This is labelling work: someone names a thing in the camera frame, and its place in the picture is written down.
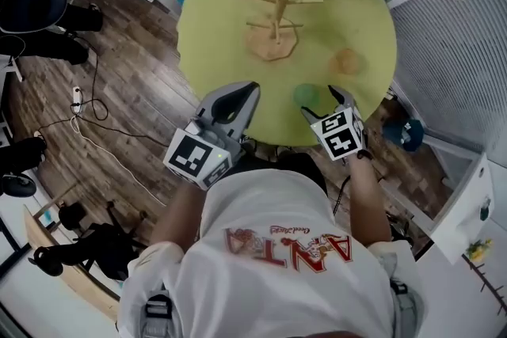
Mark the white cabinet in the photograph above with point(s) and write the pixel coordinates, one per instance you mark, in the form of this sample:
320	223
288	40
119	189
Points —
463	210

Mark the wooden cup tree stand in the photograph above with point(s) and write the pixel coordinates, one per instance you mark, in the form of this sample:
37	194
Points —
273	47

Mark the person's left forearm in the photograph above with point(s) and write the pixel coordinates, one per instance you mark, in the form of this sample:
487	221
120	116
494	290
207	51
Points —
178	213

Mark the person's black trousers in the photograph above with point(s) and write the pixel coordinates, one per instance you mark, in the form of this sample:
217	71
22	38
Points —
301	166

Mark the yellow round tablecloth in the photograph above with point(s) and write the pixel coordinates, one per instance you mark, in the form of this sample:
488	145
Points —
222	51

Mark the orange translucent cup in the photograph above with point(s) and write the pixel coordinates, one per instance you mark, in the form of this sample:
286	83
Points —
345	61

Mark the green translucent cup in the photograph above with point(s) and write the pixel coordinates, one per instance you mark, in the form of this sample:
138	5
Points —
306	95

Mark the blue cap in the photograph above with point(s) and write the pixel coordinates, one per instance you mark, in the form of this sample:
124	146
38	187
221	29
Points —
404	132

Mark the person's right forearm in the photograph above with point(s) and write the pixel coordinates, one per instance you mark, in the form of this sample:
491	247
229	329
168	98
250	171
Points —
368	202

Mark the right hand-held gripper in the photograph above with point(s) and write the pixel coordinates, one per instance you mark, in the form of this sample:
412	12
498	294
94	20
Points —
340	134

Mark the wooden desk panel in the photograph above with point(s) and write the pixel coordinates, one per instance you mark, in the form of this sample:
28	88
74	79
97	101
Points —
79	285

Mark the yellow flower plant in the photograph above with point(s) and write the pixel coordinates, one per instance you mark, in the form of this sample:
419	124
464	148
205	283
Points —
479	248

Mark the person's white printed T-shirt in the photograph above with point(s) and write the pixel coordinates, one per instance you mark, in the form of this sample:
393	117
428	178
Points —
277	289

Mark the white power strip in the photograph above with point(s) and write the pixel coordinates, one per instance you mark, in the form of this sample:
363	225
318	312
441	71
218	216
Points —
77	99

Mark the black wheeled office chair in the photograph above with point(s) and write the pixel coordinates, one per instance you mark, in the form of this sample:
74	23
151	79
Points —
103	245

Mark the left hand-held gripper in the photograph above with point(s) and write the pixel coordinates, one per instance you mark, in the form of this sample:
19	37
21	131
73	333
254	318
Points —
196	158

